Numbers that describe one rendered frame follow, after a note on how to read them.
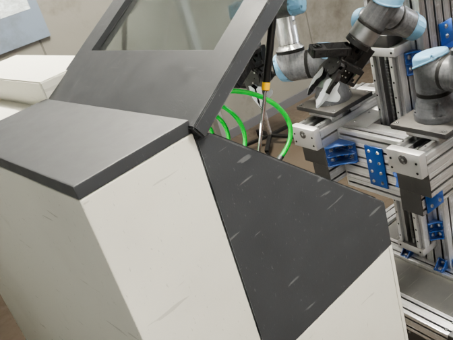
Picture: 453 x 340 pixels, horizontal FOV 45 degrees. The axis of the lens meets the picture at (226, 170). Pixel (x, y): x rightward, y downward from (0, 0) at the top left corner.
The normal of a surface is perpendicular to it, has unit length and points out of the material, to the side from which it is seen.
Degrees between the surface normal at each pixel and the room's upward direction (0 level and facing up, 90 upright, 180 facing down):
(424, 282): 0
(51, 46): 90
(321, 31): 90
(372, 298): 90
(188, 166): 90
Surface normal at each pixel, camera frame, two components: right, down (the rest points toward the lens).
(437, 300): -0.27, -0.86
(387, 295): 0.66, 0.15
